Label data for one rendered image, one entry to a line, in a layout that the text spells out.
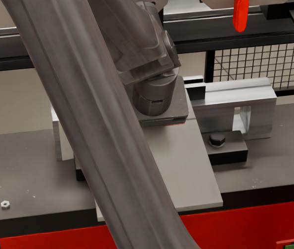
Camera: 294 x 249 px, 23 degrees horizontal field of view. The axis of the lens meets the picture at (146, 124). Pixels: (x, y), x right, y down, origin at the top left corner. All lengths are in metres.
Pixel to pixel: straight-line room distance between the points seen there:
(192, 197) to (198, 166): 0.07
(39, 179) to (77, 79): 0.76
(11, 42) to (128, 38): 0.66
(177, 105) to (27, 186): 0.33
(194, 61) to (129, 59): 2.14
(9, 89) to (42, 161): 1.60
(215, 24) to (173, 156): 0.45
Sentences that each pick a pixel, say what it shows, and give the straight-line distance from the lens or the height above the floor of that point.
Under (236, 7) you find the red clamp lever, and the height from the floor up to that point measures 1.19.
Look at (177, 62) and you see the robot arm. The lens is 0.92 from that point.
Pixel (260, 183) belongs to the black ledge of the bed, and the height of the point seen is 0.88.
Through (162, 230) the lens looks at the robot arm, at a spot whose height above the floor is 1.35.
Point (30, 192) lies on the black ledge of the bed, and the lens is 1.23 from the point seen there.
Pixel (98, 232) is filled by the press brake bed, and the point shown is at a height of 0.81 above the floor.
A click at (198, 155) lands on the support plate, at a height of 1.00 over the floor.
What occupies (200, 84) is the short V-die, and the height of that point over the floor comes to 1.00.
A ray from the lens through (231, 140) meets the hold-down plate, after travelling 1.27.
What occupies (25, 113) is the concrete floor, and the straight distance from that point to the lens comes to 2.75.
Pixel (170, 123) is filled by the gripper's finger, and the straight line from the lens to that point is 1.06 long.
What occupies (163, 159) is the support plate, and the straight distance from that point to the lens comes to 1.09.
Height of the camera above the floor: 1.76
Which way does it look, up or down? 41 degrees down
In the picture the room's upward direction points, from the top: straight up
